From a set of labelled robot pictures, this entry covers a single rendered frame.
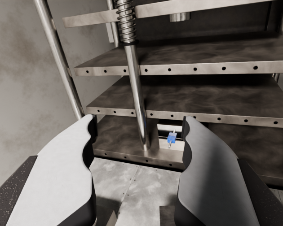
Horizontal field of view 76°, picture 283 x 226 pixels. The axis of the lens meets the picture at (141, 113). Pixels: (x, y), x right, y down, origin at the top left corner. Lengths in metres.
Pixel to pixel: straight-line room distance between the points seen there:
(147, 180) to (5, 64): 1.64
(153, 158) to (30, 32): 1.73
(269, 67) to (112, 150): 0.91
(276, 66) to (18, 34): 2.01
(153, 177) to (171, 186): 0.10
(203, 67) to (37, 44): 1.78
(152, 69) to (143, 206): 0.61
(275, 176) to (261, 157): 0.12
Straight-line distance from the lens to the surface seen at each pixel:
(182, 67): 0.86
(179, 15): 1.09
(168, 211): 0.72
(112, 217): 0.80
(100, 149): 1.21
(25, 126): 2.20
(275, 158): 1.17
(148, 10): 0.89
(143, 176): 0.97
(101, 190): 0.96
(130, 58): 0.87
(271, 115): 0.99
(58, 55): 1.07
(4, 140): 2.13
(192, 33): 1.64
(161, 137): 1.07
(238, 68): 0.86
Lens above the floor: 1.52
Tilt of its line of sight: 29 degrees down
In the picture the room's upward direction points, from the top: 9 degrees counter-clockwise
